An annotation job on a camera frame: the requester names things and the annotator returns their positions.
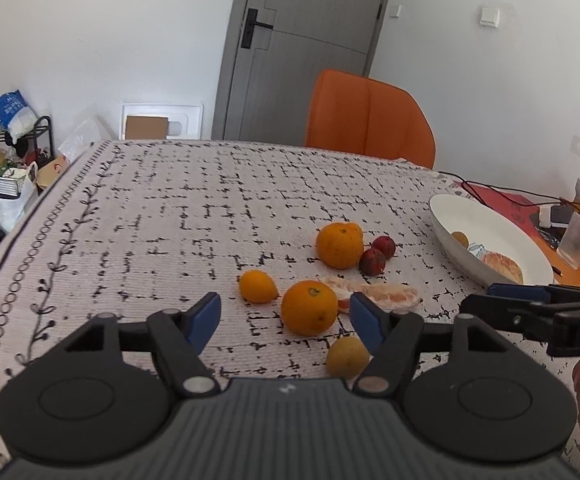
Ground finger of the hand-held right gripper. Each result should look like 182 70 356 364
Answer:
459 294 563 344
486 283 580 307

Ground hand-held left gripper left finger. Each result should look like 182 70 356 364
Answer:
64 292 223 397

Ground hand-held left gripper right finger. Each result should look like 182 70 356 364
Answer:
348 292 519 396

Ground peeled orange segments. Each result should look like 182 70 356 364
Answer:
317 276 363 314
359 282 419 310

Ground large orange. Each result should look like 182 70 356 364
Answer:
316 221 365 270
281 280 339 337

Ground white oval bowl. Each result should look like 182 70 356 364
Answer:
429 194 555 288

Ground small red fruit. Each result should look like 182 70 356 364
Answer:
359 248 387 276
372 235 397 259

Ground small orange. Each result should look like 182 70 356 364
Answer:
239 270 279 304

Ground peeled half orange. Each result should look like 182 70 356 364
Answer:
481 252 524 285

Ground clear plastic cup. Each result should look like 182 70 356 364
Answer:
556 211 580 269

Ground red paper sheet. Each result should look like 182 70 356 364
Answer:
462 183 568 261

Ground white power adapter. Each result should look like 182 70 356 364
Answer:
537 205 574 229

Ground patterned white tablecloth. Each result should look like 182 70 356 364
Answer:
0 139 580 480

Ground brown cardboard sheet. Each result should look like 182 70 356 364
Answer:
126 116 169 140

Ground white foam board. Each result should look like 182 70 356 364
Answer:
120 102 205 141

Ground orange chair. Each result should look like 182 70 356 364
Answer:
304 69 437 170

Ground brown paper bag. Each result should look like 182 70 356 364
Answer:
36 156 71 196

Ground clear plastic bag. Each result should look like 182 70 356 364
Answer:
58 117 116 162

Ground white plastic shopping bag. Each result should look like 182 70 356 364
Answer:
0 161 39 233

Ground black shoe rack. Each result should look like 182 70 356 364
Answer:
0 116 53 208

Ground blue and white bag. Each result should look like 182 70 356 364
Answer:
0 90 38 142

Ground grey door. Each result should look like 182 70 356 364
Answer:
211 0 397 142

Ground black cable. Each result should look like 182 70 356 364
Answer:
435 170 571 209

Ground black door handle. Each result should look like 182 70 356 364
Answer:
240 8 274 50

